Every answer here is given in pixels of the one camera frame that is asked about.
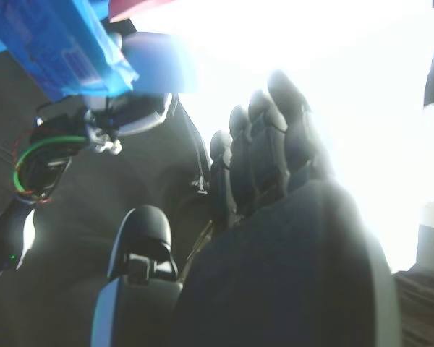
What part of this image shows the blue snack package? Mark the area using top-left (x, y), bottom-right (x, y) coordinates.
top-left (0, 0), bottom-right (140, 98)

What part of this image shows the light blue bowl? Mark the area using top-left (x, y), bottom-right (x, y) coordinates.
top-left (122, 31), bottom-right (200, 93)

